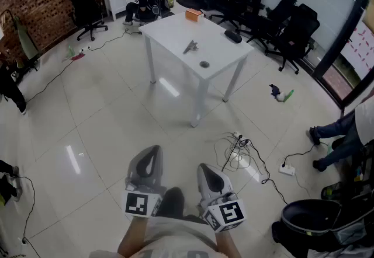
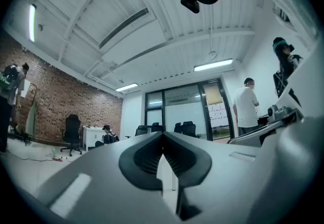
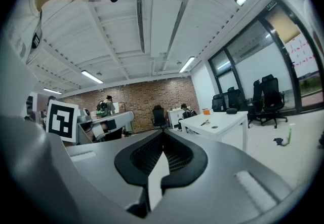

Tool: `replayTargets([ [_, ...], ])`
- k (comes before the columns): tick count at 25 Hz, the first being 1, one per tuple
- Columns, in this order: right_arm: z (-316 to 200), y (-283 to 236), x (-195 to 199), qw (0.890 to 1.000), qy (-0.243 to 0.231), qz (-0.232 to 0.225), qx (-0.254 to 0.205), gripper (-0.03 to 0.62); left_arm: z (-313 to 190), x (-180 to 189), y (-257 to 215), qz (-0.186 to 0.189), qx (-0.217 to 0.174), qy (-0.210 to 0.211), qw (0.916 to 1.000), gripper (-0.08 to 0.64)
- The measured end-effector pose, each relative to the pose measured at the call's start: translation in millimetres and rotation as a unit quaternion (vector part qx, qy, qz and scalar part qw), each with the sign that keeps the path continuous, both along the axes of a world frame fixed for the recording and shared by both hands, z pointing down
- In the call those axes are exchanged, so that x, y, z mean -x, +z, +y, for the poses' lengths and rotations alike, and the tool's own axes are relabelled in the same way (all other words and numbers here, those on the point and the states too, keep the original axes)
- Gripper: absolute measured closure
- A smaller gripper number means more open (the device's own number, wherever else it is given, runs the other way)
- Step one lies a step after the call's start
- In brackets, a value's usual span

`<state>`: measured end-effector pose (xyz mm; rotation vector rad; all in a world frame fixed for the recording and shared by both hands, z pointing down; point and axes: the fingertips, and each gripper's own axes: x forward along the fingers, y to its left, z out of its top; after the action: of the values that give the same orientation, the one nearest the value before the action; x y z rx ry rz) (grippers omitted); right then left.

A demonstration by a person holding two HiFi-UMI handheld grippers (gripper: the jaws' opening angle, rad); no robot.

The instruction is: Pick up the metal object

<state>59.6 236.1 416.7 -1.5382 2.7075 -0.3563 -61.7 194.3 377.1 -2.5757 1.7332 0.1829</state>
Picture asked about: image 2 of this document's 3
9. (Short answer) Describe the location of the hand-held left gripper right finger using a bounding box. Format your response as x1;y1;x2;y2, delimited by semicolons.
162;131;269;224

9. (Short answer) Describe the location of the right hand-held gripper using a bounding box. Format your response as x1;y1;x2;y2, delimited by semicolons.
227;39;324;147

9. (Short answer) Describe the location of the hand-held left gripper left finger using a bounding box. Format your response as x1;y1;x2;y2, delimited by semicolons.
32;131;178;224

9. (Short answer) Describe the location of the white low cabinet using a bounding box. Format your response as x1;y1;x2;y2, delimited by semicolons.
83;126;112;152

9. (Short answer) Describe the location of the white board with red marks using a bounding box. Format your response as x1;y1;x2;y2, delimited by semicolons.
209;102;228;127

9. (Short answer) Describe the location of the black-framed glass partition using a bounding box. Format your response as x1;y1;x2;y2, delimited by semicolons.
145;77;235;142

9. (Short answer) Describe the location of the yellow window blind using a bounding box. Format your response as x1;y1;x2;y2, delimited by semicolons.
204;83;222;104

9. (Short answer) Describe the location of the long ceiling light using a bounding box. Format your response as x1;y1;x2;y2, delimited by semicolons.
193;58;233;72
115;83;139;92
28;4;36;43

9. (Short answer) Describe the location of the arched standing rack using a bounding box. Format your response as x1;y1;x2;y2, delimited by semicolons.
25;82;38;137

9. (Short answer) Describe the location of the slotted ceiling air vent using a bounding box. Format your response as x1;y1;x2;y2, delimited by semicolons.
98;7;150;50

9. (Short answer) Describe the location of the black head-worn camera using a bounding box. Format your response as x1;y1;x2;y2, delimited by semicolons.
180;0;200;14

